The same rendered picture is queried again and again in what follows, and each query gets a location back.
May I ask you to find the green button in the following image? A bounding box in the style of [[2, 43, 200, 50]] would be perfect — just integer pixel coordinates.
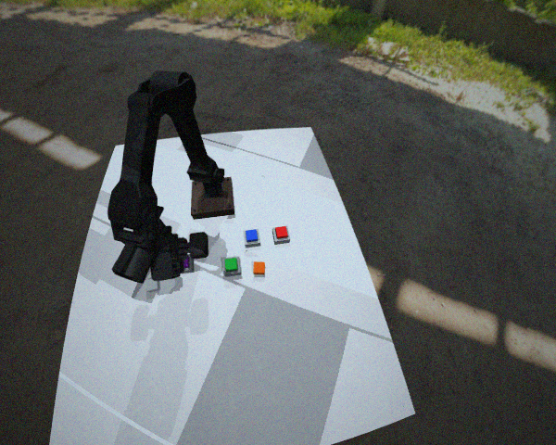
[[222, 257, 242, 277]]

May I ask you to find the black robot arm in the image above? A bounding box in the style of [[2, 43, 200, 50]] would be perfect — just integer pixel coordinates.
[[107, 70, 224, 284]]

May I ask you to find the blue button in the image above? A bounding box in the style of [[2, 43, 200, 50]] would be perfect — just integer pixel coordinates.
[[243, 229, 260, 248]]

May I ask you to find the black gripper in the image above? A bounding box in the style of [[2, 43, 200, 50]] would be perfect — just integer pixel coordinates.
[[152, 226, 209, 261]]

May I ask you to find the purple button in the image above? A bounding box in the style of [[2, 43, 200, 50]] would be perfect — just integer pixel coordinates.
[[183, 254, 194, 273]]

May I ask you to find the red button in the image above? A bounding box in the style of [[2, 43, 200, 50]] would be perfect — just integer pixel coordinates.
[[272, 226, 290, 245]]

